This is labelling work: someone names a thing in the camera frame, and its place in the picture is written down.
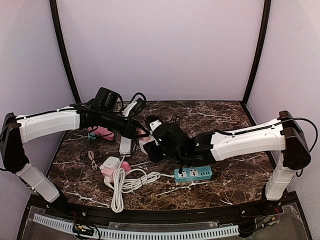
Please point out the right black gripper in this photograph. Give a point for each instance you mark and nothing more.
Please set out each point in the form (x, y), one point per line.
(155, 149)

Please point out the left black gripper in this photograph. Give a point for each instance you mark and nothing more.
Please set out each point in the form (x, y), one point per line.
(130, 127)

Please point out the pink charger plug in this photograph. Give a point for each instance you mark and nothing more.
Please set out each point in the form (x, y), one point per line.
(144, 134)

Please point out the white cube socket adapter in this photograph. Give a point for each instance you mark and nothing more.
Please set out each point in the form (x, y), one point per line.
(142, 142)

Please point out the pink triangular power socket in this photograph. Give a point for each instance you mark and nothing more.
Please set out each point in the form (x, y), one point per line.
(101, 132)

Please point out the teal charger plug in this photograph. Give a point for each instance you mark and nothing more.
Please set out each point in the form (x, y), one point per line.
(91, 137)

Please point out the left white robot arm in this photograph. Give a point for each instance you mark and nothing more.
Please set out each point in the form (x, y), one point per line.
(19, 130)

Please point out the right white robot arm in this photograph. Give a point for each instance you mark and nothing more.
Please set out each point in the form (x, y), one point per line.
(281, 134)

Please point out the white and pink cube socket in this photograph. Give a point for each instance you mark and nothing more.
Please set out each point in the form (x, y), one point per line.
(111, 164)

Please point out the white power strip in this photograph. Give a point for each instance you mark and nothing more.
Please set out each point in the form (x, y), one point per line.
(125, 148)

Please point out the teal power strip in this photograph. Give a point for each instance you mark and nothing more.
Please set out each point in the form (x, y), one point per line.
(193, 174)

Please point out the small circuit board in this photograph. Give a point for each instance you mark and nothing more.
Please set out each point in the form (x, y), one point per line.
(82, 230)

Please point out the white slotted cable duct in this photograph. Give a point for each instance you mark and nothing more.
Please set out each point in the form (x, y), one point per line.
(115, 234)

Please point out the left black frame post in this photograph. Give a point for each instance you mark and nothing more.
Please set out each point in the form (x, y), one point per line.
(63, 50)

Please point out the black frame post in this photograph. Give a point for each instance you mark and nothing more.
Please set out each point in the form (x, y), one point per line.
(258, 51)
(63, 50)

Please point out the right black frame post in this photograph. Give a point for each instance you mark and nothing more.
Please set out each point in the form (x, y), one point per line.
(258, 51)

